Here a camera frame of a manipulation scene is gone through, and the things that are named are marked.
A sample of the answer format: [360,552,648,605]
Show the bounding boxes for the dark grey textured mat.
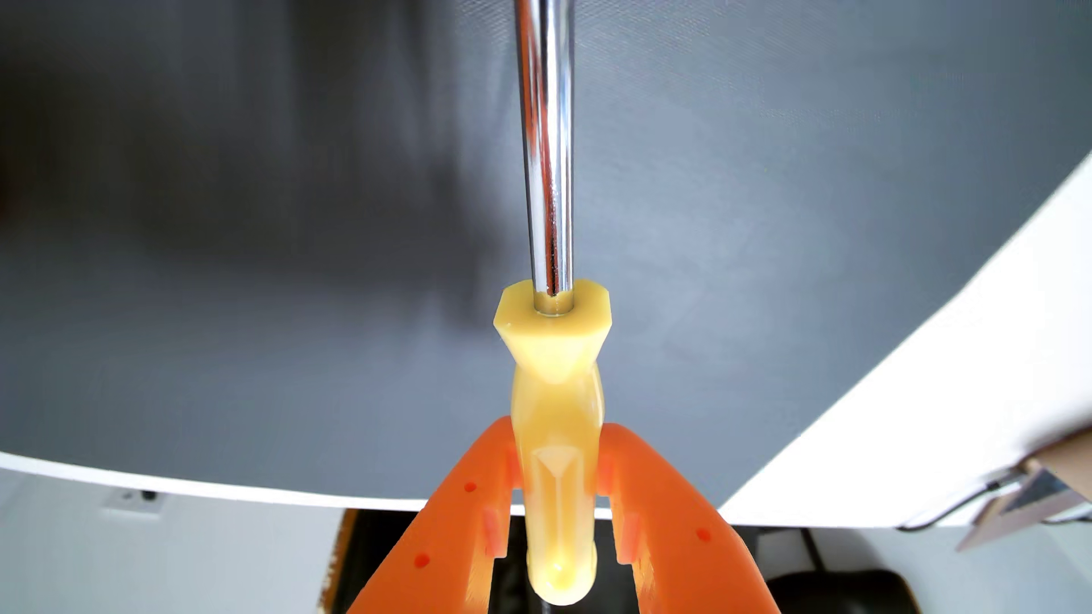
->
[0,0,1092,506]

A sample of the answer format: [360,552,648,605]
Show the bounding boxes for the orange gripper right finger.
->
[597,423,783,614]

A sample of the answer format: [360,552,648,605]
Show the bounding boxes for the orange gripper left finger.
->
[348,416,524,614]

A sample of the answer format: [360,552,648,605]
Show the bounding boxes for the black cable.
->
[896,473,1027,533]

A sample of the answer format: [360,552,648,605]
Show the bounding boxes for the brown cardboard box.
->
[955,426,1092,552]

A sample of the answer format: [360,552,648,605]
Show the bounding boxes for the yellow handled screwdriver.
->
[493,0,614,607]

